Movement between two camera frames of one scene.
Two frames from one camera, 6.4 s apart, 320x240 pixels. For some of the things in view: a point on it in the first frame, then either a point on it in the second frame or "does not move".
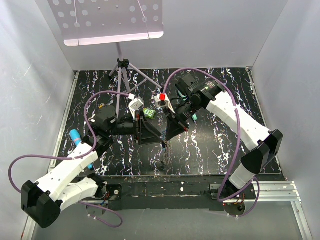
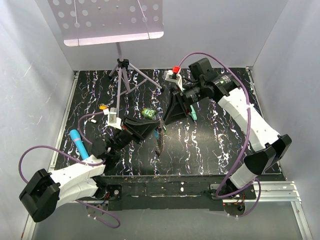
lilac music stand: [85, 22] does not move
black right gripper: [176, 128] → [174, 112]
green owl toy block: [149, 113] does not move
